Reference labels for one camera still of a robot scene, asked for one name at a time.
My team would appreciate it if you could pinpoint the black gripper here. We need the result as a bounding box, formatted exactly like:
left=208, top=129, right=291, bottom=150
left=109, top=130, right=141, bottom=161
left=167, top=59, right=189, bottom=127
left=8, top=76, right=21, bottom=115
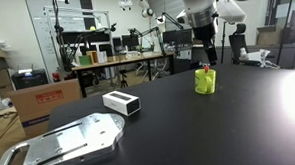
left=191, top=21, right=221, bottom=67

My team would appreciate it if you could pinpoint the yellow-green ceramic mug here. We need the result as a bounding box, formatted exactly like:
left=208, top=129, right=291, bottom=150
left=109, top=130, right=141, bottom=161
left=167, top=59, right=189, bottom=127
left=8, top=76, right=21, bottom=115
left=193, top=68, right=218, bottom=95

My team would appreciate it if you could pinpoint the thin black stand pole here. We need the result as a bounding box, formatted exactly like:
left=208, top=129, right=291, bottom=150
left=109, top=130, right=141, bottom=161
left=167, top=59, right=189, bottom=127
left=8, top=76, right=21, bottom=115
left=218, top=21, right=230, bottom=64

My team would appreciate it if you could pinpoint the black office chair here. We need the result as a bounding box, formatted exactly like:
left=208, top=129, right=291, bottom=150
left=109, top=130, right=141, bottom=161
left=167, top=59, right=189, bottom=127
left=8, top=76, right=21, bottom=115
left=227, top=22, right=252, bottom=66

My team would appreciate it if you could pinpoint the wide black monitor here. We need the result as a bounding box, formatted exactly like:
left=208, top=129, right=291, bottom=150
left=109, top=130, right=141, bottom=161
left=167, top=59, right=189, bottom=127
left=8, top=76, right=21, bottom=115
left=161, top=27, right=194, bottom=47

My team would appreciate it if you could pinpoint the plain cardboard box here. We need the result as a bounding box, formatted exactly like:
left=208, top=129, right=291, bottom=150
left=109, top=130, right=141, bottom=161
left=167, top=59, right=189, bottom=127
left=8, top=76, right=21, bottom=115
left=255, top=24, right=286, bottom=47

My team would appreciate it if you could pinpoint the grey low cabinet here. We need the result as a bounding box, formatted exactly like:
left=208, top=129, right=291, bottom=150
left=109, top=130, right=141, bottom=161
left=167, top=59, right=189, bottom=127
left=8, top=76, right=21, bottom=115
left=191, top=41, right=295, bottom=76

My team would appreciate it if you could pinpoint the small black monitor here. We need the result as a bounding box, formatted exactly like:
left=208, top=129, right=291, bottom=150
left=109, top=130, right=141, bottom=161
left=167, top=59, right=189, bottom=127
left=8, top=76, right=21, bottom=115
left=120, top=34, right=140, bottom=52

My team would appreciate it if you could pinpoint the black light stand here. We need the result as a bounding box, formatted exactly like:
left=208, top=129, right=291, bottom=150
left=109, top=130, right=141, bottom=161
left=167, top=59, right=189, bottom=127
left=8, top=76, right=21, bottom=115
left=272, top=0, right=295, bottom=67

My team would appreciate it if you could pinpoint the long wooden desk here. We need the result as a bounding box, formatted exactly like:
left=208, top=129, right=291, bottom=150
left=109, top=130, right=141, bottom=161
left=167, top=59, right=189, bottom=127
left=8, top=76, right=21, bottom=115
left=70, top=50, right=177, bottom=99

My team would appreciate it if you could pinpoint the small black tripod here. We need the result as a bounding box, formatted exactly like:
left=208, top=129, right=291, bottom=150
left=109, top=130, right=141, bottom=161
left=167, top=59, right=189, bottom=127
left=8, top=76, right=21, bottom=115
left=118, top=69, right=130, bottom=90

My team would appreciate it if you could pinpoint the white ceiling projector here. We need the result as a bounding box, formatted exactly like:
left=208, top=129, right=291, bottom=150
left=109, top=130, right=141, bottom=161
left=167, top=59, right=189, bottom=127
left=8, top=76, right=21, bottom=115
left=118, top=0, right=133, bottom=12

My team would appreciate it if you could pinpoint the white box with black panel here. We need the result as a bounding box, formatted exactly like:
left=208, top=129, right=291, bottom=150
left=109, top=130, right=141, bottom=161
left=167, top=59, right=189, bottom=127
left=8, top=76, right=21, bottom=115
left=102, top=89, right=142, bottom=118

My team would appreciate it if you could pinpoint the white carton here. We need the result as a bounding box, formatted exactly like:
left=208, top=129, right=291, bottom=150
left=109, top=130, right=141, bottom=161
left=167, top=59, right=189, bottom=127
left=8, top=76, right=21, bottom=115
left=96, top=50, right=109, bottom=65

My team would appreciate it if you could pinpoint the tan wooden box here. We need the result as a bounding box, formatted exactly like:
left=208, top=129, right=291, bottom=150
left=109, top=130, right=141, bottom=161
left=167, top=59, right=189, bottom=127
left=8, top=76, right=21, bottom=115
left=85, top=50, right=100, bottom=65

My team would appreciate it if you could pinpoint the green box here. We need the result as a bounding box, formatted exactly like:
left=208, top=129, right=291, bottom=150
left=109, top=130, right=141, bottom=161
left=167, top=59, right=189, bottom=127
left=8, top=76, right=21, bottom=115
left=78, top=54, right=93, bottom=66

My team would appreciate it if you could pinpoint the aluminium mounting plate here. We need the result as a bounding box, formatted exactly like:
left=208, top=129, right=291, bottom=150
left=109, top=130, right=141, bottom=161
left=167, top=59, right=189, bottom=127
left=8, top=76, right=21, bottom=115
left=0, top=112, right=128, bottom=165

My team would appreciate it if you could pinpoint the red fire extinguisher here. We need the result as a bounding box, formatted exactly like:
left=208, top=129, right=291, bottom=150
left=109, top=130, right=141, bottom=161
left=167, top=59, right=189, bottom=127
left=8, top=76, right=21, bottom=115
left=51, top=70, right=61, bottom=84

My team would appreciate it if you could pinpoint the white whiteboard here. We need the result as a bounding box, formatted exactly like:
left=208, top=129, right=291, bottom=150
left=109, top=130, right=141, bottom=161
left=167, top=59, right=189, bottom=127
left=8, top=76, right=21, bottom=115
left=25, top=0, right=115, bottom=84

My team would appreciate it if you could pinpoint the cardboard box with red label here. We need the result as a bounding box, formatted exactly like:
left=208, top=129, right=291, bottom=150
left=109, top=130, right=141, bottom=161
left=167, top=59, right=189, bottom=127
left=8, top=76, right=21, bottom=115
left=6, top=77, right=85, bottom=140

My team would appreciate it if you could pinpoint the black printer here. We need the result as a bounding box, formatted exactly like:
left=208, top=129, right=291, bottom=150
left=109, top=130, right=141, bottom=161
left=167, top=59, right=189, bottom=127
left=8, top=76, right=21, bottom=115
left=11, top=68, right=50, bottom=91

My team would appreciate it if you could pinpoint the white device with cables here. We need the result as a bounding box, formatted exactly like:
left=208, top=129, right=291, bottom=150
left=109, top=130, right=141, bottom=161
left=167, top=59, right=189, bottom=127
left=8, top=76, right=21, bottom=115
left=239, top=46, right=281, bottom=71

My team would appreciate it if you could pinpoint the tall black camera stand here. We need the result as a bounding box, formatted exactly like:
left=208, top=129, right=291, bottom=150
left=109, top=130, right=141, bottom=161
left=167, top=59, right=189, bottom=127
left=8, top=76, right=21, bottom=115
left=51, top=0, right=75, bottom=75

